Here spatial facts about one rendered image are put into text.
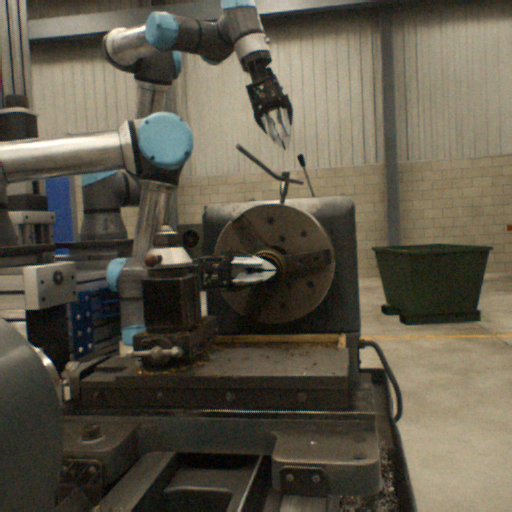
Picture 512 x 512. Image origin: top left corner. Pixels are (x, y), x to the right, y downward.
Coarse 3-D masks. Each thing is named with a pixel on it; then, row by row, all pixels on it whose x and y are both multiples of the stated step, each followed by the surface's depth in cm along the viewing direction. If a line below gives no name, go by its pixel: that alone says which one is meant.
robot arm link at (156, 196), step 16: (144, 176) 123; (160, 176) 122; (176, 176) 125; (144, 192) 124; (160, 192) 123; (144, 208) 124; (160, 208) 124; (144, 224) 123; (160, 224) 124; (144, 240) 123; (144, 256) 123
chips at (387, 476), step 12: (384, 444) 139; (384, 456) 137; (384, 468) 124; (396, 468) 132; (384, 480) 119; (396, 480) 123; (384, 492) 112; (396, 492) 117; (348, 504) 116; (360, 504) 110; (372, 504) 105; (384, 504) 109; (396, 504) 110
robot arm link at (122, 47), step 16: (160, 16) 114; (176, 16) 116; (112, 32) 141; (128, 32) 132; (144, 32) 123; (160, 32) 114; (176, 32) 115; (192, 32) 118; (112, 48) 141; (128, 48) 133; (144, 48) 127; (160, 48) 118; (176, 48) 119; (192, 48) 120; (112, 64) 148; (128, 64) 146
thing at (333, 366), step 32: (224, 352) 86; (256, 352) 85; (288, 352) 84; (320, 352) 83; (96, 384) 76; (128, 384) 75; (160, 384) 74; (192, 384) 73; (224, 384) 72; (256, 384) 71; (288, 384) 71; (320, 384) 70
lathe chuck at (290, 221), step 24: (264, 216) 133; (288, 216) 132; (312, 216) 136; (240, 240) 134; (264, 240) 133; (288, 240) 132; (312, 240) 131; (288, 288) 133; (312, 288) 132; (240, 312) 136; (264, 312) 134; (288, 312) 133
